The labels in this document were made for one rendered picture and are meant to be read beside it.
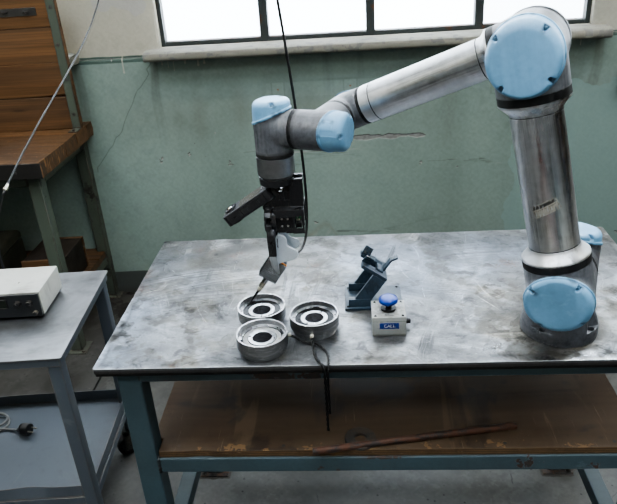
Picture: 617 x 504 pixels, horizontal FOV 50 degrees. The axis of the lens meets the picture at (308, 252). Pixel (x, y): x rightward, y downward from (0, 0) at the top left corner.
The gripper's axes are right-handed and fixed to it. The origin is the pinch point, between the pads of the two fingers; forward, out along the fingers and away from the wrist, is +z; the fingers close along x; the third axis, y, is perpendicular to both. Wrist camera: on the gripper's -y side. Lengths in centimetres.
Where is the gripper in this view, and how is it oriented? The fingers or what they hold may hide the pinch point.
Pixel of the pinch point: (274, 264)
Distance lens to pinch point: 142.1
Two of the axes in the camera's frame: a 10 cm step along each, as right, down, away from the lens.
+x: 0.4, -4.4, 9.0
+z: 0.6, 9.0, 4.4
